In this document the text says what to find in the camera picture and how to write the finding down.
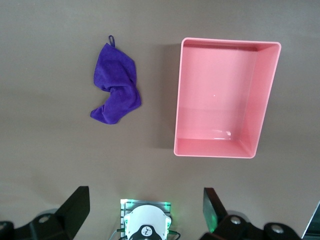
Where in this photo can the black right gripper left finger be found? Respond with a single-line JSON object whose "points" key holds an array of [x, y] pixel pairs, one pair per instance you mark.
{"points": [[67, 215]]}

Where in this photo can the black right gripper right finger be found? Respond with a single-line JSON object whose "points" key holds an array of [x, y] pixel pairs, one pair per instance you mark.
{"points": [[230, 227]]}

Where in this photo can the purple microfibre cloth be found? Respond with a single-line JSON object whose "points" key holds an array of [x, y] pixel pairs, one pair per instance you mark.
{"points": [[112, 70]]}

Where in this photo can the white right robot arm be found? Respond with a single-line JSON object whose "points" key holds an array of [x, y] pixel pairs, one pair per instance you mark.
{"points": [[147, 217]]}

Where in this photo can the pink plastic bin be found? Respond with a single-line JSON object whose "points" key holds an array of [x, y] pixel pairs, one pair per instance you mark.
{"points": [[212, 87]]}

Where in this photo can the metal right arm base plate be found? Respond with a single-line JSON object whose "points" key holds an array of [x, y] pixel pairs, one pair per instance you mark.
{"points": [[150, 202]]}

